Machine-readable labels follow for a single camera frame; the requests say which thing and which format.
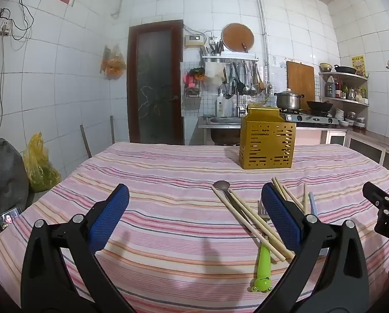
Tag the gas stove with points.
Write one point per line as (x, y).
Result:
(311, 120)

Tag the yellow perforated utensil holder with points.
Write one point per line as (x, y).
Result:
(266, 143)

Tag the wooden stick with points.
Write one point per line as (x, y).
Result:
(86, 141)
(111, 130)

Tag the white wall control box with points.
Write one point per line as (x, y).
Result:
(194, 40)

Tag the steel sink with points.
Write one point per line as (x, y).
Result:
(220, 120)

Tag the black wok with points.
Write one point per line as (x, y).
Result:
(319, 106)

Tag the yellow wall poster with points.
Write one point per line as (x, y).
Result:
(358, 62)

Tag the pink striped tablecloth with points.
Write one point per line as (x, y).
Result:
(168, 202)

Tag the metal wall rack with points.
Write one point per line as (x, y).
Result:
(233, 57)

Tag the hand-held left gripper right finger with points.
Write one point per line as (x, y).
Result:
(280, 215)

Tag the grey wall pipe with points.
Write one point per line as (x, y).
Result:
(265, 39)

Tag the row of hanging kitchen utensils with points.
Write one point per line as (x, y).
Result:
(246, 84)

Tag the smartphone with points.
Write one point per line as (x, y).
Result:
(8, 218)

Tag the white soap bottle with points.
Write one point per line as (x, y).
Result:
(219, 106)

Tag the knife holder cup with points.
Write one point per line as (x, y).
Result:
(215, 49)

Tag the metal bowl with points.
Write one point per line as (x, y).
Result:
(325, 67)

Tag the orange hanging plastic bag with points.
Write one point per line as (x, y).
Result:
(114, 65)

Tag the black frying pan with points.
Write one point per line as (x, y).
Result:
(345, 69)

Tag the round wooden board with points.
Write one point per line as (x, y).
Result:
(235, 36)

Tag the red and orange scrubbers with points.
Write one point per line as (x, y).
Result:
(191, 80)

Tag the dark grey bag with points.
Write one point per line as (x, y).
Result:
(5, 176)

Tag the metal spoon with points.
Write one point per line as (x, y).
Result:
(222, 186)

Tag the large oil bottle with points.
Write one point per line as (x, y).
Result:
(330, 89)

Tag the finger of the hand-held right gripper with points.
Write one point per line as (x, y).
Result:
(376, 194)

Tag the wooden cutting board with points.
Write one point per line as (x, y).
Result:
(300, 78)

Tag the red sauce bottle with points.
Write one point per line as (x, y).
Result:
(338, 91)

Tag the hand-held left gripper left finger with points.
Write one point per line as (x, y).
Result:
(111, 212)

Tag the yellow plastic bag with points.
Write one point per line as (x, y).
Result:
(39, 166)

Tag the metal faucet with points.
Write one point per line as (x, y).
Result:
(237, 107)

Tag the white hanging cloth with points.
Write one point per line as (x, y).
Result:
(214, 70)

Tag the kitchen counter cabinet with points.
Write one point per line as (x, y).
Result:
(367, 146)

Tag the brown door with frosted glass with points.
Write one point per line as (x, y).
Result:
(155, 88)

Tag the stack of white bowls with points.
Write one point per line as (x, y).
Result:
(350, 119)

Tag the white corner shelf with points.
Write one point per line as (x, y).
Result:
(331, 75)

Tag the steel cooking pot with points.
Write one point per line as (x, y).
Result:
(288, 101)

